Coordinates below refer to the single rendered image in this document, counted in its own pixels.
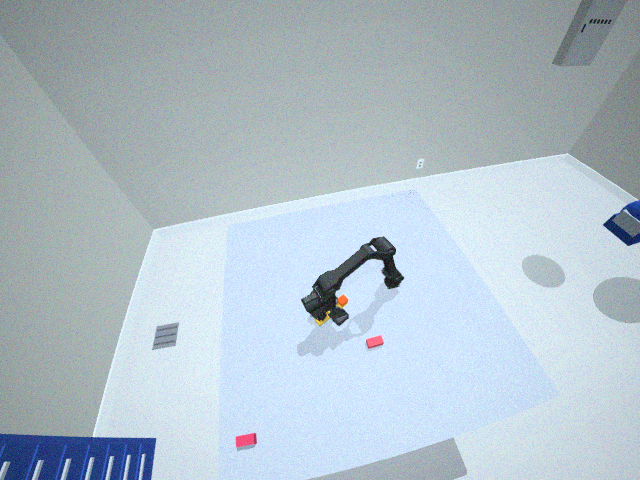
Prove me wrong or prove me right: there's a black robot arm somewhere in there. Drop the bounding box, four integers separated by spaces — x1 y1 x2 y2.
301 236 405 321

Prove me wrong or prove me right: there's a yellow bar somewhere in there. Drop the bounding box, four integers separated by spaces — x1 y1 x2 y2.
315 295 349 327

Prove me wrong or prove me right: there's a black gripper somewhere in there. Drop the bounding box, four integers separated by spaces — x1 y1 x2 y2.
322 297 350 326

